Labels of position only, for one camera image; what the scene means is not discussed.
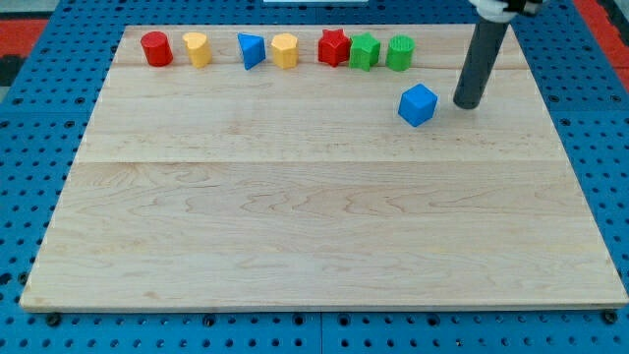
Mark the green cylinder block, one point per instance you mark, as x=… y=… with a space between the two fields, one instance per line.
x=400 y=51

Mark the red cylinder block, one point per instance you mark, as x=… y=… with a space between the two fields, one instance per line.
x=156 y=48

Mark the blue cube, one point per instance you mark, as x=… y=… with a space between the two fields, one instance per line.
x=417 y=105

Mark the blue triangular prism block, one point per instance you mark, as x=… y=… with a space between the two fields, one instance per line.
x=252 y=49

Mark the red star block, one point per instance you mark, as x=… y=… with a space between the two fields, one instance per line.
x=333 y=47

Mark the light wooden board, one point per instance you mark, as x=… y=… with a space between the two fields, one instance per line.
x=223 y=189

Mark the yellow hexagonal block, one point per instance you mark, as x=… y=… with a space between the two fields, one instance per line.
x=285 y=50

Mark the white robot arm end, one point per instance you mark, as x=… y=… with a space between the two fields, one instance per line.
x=503 y=11

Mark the green star block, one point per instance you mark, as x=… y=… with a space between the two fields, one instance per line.
x=364 y=51

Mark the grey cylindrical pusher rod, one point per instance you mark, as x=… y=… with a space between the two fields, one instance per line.
x=481 y=56

